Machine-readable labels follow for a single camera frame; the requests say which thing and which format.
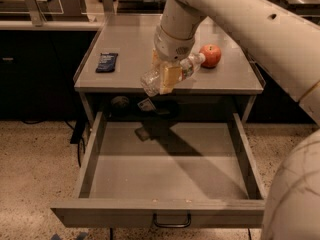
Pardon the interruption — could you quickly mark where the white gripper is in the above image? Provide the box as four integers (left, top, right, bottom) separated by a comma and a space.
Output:
152, 25, 195, 94

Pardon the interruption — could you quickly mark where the clear plastic water bottle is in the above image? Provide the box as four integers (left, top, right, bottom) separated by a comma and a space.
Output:
140, 53, 205, 97

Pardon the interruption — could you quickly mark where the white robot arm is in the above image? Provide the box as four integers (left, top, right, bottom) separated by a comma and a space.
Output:
154, 0, 320, 240

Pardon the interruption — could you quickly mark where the white paper tag under counter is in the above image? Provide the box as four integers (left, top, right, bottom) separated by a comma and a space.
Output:
138, 98, 156, 112

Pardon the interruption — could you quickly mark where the grey metal counter cabinet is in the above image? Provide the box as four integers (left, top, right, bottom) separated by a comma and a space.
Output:
75, 14, 263, 121

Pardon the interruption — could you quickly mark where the dark round object under counter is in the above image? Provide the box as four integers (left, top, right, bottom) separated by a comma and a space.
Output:
111, 96, 130, 116

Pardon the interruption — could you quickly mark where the grey open top drawer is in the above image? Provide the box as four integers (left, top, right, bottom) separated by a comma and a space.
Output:
51, 113, 265, 228

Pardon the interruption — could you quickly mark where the red apple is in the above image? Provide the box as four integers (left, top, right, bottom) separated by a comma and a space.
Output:
200, 44, 222, 68

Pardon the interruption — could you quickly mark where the dark blue snack packet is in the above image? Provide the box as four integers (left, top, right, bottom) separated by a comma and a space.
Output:
96, 53, 118, 73

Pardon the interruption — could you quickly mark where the black floor cable left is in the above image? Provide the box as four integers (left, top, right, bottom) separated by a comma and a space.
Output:
19, 117, 87, 168

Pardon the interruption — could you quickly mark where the black drawer handle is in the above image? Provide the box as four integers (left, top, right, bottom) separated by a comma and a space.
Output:
152, 213, 192, 229

